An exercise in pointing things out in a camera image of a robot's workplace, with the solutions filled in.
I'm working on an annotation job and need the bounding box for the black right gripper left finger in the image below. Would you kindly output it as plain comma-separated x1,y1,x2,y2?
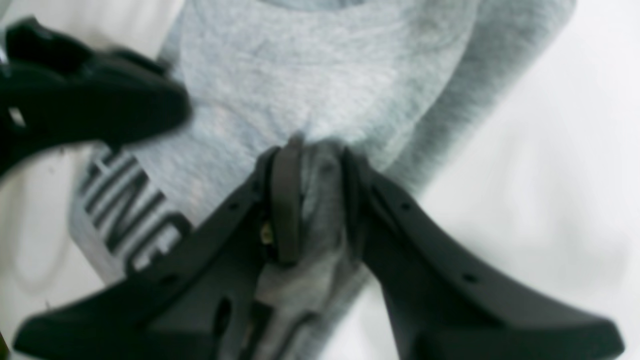
14,145,301,360

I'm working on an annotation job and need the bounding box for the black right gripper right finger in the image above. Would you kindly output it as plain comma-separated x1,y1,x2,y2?
342,149,625,360

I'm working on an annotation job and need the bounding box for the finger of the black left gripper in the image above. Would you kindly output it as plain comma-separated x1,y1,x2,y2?
5,16,169,76
1,51,191,174

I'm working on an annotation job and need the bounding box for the grey T-shirt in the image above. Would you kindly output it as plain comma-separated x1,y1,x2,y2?
69,0,576,360

